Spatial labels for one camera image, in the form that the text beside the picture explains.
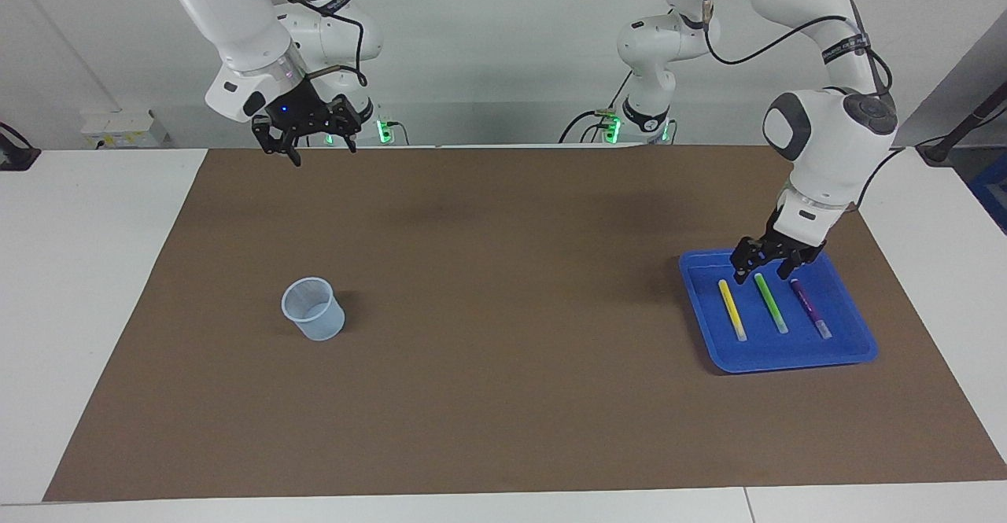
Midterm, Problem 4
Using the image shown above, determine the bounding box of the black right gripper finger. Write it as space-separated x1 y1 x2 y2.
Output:
326 95 363 154
252 116 304 168

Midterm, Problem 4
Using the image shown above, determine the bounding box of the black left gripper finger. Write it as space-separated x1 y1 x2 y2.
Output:
730 236 776 285
777 244 825 280

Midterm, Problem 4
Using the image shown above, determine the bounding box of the purple marker pen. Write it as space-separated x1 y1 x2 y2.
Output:
790 278 833 341

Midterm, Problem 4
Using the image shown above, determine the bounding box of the green marker pen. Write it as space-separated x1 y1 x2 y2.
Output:
754 273 790 334

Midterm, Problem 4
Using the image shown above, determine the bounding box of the yellow marker pen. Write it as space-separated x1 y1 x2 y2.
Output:
717 279 748 342

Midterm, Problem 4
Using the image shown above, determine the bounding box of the blue plastic tray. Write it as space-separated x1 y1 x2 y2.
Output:
679 245 880 374

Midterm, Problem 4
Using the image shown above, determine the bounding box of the black stand pole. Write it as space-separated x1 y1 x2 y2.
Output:
917 83 1007 166

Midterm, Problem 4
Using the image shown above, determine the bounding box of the translucent plastic cup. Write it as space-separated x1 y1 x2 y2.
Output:
281 277 346 342

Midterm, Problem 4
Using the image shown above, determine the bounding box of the blue crate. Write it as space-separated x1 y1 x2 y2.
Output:
969 173 1007 233

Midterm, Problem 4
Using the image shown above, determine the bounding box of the brown table mat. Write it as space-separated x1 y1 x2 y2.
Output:
43 144 1007 503

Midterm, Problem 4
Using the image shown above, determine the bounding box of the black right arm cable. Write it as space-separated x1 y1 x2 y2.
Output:
252 0 369 87

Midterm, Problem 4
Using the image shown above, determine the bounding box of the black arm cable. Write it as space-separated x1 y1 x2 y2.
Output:
252 0 369 87
700 0 894 95

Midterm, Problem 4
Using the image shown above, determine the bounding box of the white wall socket box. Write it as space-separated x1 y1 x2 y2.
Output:
81 110 170 150

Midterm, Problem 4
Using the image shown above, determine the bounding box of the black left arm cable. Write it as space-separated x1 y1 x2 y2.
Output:
700 0 894 95

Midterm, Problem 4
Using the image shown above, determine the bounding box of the black base power cable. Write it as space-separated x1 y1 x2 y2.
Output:
559 71 634 144

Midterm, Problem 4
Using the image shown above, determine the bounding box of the black clamp mount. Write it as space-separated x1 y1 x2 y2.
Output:
0 122 42 171

